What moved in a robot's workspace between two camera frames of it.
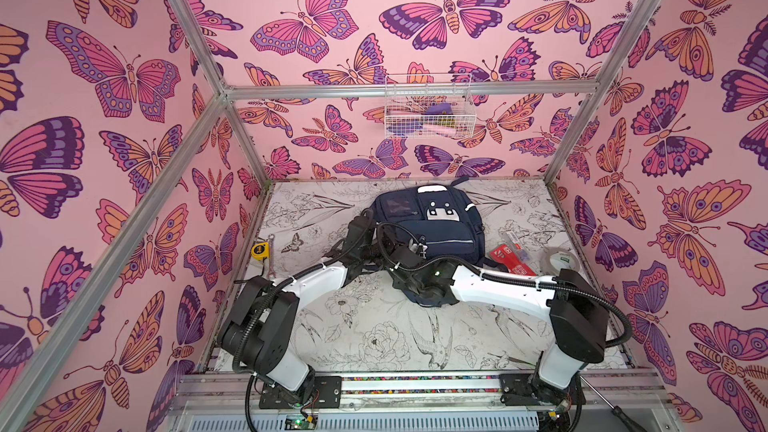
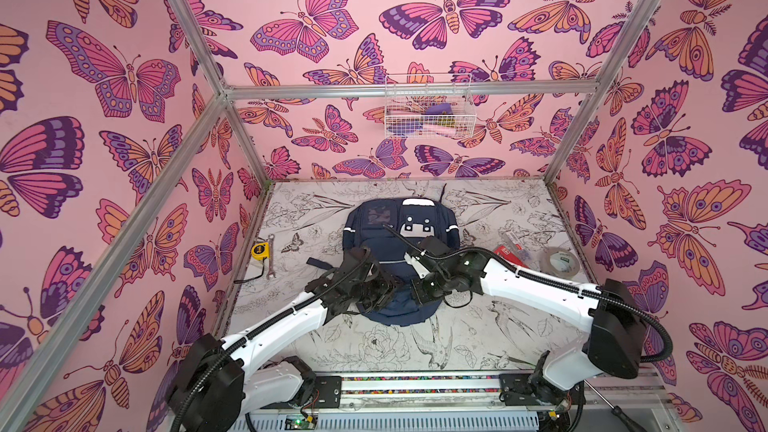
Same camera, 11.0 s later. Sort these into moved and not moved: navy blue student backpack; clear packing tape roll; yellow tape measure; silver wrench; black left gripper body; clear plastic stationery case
Moved: black left gripper body; navy blue student backpack
Not moved: silver wrench; yellow tape measure; clear plastic stationery case; clear packing tape roll
